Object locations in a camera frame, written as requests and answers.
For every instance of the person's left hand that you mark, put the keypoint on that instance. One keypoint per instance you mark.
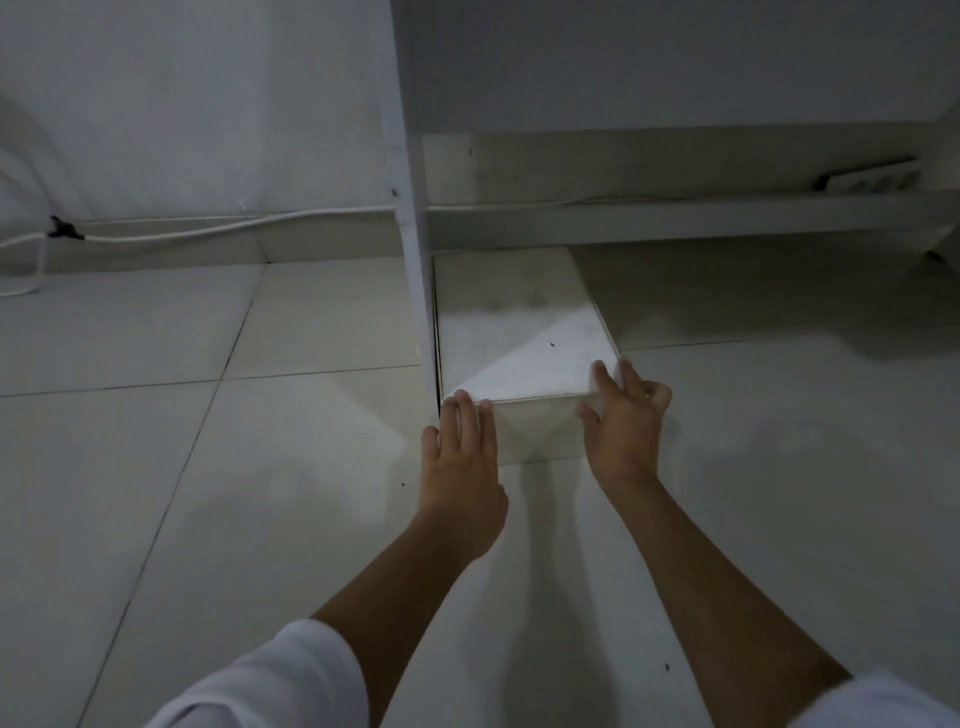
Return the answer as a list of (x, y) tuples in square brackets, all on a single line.
[(461, 495)]

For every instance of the person's right hand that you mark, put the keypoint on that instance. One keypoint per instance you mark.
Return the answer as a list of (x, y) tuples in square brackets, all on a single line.
[(626, 442)]

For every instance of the person's right middle finger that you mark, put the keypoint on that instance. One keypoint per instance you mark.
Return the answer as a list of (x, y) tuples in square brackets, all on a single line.
[(631, 379)]

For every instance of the person's left little finger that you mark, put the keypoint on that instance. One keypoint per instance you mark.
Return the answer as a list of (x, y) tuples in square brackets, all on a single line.
[(430, 452)]

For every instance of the person's right thumb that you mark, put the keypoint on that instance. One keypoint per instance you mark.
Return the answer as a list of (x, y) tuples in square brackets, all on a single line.
[(588, 422)]

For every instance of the person's left middle finger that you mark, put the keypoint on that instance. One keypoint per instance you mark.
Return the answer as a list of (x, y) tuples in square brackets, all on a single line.
[(469, 424)]

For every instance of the white box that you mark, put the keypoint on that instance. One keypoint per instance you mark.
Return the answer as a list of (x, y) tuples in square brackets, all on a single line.
[(517, 337)]

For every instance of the person's left forearm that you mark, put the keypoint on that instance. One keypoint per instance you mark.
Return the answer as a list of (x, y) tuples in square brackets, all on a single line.
[(405, 577)]

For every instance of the person's right forearm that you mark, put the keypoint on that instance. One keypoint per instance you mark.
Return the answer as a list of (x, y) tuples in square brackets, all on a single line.
[(712, 592)]

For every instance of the white desk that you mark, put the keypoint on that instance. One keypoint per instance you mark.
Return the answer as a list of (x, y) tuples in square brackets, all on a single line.
[(411, 150)]

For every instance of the white left sleeve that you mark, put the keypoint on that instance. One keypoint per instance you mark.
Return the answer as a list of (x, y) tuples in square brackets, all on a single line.
[(262, 686)]

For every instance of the white sleeve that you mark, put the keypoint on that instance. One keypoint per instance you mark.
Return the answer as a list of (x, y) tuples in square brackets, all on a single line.
[(877, 705), (262, 686)]

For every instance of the white power strip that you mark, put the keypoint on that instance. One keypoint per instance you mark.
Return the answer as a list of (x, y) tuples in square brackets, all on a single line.
[(870, 178)]

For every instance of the white right sleeve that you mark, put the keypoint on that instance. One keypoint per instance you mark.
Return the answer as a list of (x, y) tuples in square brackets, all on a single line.
[(877, 705)]

